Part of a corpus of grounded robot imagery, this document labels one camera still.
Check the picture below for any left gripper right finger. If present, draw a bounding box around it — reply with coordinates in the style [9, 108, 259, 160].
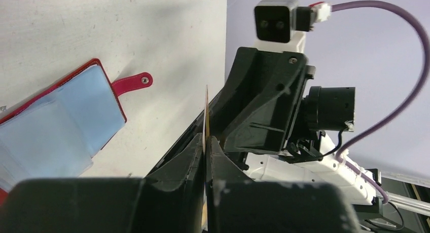
[205, 136, 254, 232]

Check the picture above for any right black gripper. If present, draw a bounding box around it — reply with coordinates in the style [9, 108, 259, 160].
[153, 47, 355, 171]

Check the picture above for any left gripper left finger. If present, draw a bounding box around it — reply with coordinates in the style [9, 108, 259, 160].
[144, 133, 204, 232]

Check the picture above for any red leather card holder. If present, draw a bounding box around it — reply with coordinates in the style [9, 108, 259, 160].
[1, 58, 153, 201]

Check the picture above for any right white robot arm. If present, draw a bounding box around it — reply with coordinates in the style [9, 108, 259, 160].
[208, 47, 382, 219]

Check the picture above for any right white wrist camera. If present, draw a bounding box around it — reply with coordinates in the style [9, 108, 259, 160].
[254, 0, 316, 53]

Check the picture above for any aluminium frame rail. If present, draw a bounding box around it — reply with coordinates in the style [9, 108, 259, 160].
[371, 177, 429, 232]

